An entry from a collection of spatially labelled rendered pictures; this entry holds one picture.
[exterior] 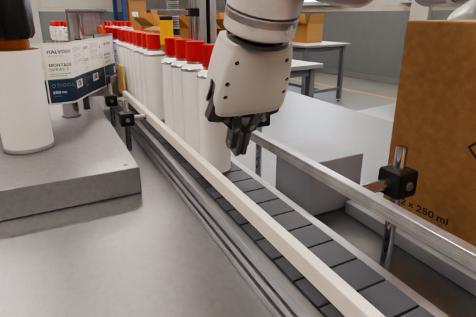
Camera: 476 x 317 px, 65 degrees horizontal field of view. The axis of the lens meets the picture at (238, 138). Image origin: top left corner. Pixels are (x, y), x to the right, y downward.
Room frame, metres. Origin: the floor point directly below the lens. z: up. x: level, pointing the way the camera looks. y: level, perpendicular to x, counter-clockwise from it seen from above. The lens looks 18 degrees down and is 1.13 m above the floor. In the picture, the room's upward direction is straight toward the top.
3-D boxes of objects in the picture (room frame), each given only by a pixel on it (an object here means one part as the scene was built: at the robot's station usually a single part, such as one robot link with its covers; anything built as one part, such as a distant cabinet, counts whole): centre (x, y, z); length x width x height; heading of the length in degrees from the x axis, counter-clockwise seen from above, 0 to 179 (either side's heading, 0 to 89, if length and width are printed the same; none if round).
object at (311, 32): (5.22, -0.89, 0.97); 0.44 x 0.42 x 0.37; 121
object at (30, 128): (0.69, 0.41, 1.03); 0.09 x 0.09 x 0.30
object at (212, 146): (0.57, 0.04, 0.98); 0.05 x 0.05 x 0.20
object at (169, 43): (0.75, 0.13, 0.98); 0.05 x 0.05 x 0.20
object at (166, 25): (0.84, 0.16, 1.09); 0.03 x 0.01 x 0.06; 117
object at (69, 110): (0.92, 0.43, 0.97); 0.05 x 0.05 x 0.19
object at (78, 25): (1.22, 0.47, 1.01); 0.14 x 0.13 x 0.26; 27
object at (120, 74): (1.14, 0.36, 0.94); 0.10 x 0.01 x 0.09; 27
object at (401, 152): (0.36, -0.15, 0.91); 0.07 x 0.03 x 0.17; 117
